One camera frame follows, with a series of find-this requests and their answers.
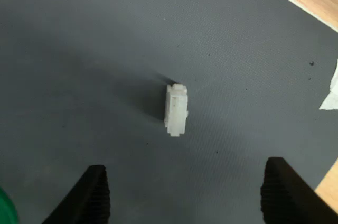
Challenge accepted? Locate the dark grey mat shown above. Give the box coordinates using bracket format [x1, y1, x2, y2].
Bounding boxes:
[0, 0, 338, 224]

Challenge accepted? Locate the small white plastic terminal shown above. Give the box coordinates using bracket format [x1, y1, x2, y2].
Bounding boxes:
[164, 83, 189, 137]

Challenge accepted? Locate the white tape piece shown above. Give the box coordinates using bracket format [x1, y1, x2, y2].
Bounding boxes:
[318, 59, 338, 111]

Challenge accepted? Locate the round green lid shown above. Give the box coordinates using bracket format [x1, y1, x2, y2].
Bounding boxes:
[0, 185, 20, 224]

